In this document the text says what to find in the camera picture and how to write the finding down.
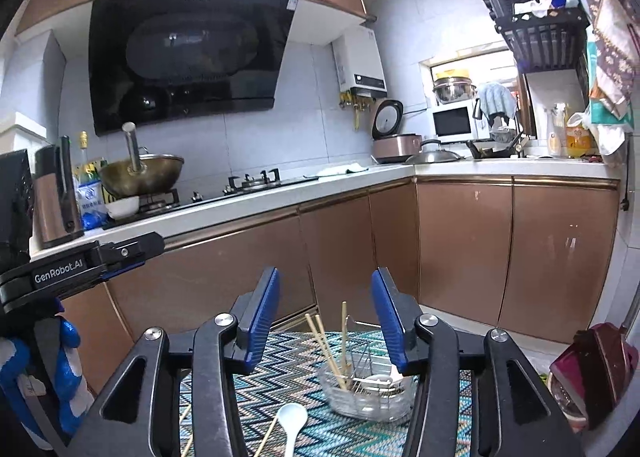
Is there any bamboo chopstick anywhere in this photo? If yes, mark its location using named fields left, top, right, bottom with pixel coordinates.
left=254, top=417, right=278, bottom=457
left=314, top=314, right=348, bottom=391
left=180, top=433, right=194, bottom=457

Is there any blue white gloved hand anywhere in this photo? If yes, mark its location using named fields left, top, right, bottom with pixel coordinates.
left=1, top=299, right=93, bottom=456

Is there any bamboo chopstick on mat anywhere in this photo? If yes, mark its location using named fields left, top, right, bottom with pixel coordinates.
left=254, top=417, right=278, bottom=457
left=180, top=433, right=194, bottom=457

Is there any copper electric kettle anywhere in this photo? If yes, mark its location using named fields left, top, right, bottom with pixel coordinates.
left=34, top=135, right=84, bottom=249

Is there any dark red trash bin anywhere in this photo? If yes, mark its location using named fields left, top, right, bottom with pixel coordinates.
left=550, top=323, right=639, bottom=430

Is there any blue label oil bottle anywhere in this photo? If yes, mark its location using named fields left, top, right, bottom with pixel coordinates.
left=76, top=131, right=107, bottom=231

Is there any white bowl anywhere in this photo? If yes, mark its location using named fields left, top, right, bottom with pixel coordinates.
left=105, top=196, right=140, bottom=221

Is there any clear utensil holder basket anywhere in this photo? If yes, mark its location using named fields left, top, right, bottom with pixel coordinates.
left=317, top=341, right=416, bottom=423

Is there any gas stove top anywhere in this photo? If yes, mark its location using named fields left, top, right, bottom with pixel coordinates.
left=102, top=168, right=319, bottom=229

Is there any white plastic spoon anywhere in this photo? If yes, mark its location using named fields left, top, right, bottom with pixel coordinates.
left=277, top=403, right=308, bottom=457

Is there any zigzag patterned table mat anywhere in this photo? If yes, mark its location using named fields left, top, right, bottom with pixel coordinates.
left=177, top=329, right=474, bottom=457

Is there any chopstick in holder left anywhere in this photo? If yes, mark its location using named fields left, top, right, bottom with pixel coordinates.
left=305, top=313, right=347, bottom=391

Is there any chopstick in holder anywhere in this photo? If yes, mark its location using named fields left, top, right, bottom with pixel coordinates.
left=341, top=301, right=349, bottom=378
left=305, top=313, right=347, bottom=391

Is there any chopstick in holder right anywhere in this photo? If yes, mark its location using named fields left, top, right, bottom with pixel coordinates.
left=341, top=301, right=349, bottom=378

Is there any black range hood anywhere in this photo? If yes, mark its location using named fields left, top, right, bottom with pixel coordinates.
left=88, top=0, right=298, bottom=136

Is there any steel pot lid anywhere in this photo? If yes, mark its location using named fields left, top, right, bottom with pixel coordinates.
left=406, top=138, right=463, bottom=164

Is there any yellow bottle on counter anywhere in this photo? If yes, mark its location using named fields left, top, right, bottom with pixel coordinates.
left=565, top=112, right=594, bottom=158

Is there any copper rice cooker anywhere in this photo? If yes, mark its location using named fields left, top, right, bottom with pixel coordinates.
left=371, top=98, right=422, bottom=164

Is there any white microwave oven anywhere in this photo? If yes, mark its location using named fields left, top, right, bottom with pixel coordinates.
left=432, top=104, right=476, bottom=143

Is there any blue hanging towel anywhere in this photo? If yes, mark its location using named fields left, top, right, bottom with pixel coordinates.
left=478, top=83, right=516, bottom=126

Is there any steel pot on microwave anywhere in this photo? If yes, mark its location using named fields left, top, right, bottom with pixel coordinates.
left=433, top=69, right=476, bottom=105

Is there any patterned hanging cloth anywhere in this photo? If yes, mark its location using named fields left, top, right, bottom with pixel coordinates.
left=586, top=0, right=639, bottom=119

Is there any white water heater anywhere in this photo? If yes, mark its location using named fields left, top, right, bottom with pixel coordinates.
left=332, top=26, right=387, bottom=99

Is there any brass wok with handle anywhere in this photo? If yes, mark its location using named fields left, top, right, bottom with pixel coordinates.
left=99, top=122, right=184, bottom=198

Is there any black wall rack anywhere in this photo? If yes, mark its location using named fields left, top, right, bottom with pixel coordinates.
left=483, top=0, right=588, bottom=73

